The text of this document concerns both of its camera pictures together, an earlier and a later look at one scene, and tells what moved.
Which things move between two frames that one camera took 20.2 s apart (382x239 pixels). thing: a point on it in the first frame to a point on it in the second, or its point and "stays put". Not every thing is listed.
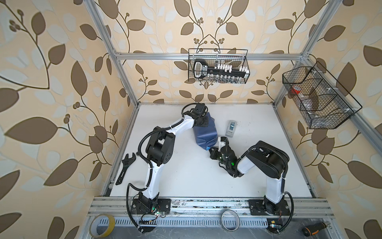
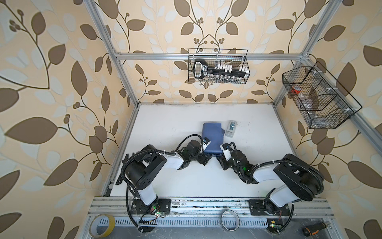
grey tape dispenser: x=231 y=128 stays put
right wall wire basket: x=323 y=102 stays put
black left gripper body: x=203 y=121 to x=199 y=158
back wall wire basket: x=226 y=65 stays put
